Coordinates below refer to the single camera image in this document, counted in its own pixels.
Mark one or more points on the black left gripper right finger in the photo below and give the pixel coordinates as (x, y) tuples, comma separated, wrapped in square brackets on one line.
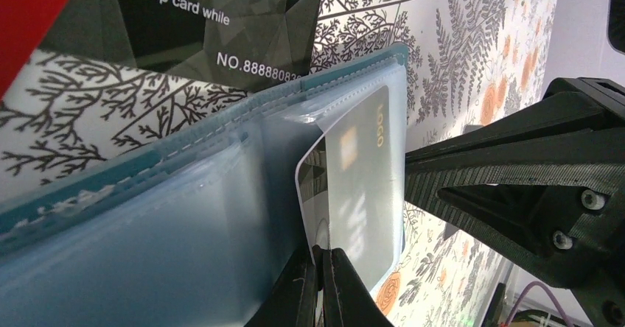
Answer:
[(346, 301)]

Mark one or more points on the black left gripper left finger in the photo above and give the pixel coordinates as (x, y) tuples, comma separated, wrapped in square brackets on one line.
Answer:
[(293, 298)]

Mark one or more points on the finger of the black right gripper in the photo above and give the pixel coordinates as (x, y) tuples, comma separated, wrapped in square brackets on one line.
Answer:
[(544, 187)]

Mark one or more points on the blue leather card holder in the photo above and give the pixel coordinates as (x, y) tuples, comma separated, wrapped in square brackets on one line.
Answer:
[(193, 230)]

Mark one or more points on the black VIP card front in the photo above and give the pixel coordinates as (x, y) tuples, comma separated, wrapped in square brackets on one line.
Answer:
[(349, 187)]

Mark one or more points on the black card behind holder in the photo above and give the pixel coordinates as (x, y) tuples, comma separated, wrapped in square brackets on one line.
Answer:
[(246, 44)]

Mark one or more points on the large red striped card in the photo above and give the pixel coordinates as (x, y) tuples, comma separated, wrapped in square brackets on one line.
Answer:
[(24, 23)]

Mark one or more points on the floral patterned table mat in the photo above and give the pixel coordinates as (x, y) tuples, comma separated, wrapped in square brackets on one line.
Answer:
[(471, 62)]

